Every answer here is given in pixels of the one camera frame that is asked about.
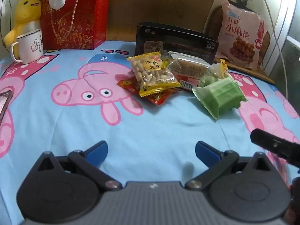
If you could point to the pink snack bag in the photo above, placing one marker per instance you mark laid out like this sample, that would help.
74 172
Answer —
239 32

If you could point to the red snack packet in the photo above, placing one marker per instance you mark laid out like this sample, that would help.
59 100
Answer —
157 98

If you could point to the blue pig print blanket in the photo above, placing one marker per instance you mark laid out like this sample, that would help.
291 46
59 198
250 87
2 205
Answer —
152 126

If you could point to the yellow peanut packet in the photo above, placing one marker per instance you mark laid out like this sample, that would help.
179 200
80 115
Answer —
152 75

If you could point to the black stand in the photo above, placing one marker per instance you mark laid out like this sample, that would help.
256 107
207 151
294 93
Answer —
239 1

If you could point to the clear brown pastry packet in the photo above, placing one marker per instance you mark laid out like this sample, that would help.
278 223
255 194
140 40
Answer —
189 69

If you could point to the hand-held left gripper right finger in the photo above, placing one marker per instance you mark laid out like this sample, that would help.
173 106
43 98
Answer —
206 153

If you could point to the black sheep print box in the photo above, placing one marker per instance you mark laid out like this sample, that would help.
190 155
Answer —
178 42

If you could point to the green pastry packet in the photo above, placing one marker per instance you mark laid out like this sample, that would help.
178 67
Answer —
220 96

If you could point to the green foil candy packet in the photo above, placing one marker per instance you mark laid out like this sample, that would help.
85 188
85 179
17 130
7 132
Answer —
223 68

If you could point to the yellow duck plush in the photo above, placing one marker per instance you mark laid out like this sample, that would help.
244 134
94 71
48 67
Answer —
25 11

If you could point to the red gift box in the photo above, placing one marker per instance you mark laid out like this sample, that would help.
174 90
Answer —
82 28

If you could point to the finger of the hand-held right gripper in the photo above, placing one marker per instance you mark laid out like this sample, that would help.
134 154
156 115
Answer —
276 146

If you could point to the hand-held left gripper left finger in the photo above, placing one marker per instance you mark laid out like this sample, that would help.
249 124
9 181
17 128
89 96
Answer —
97 153

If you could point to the white enamel mug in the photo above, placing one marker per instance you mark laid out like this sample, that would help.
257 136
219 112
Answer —
29 46

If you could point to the smartphone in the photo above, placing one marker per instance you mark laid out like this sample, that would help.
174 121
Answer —
4 103

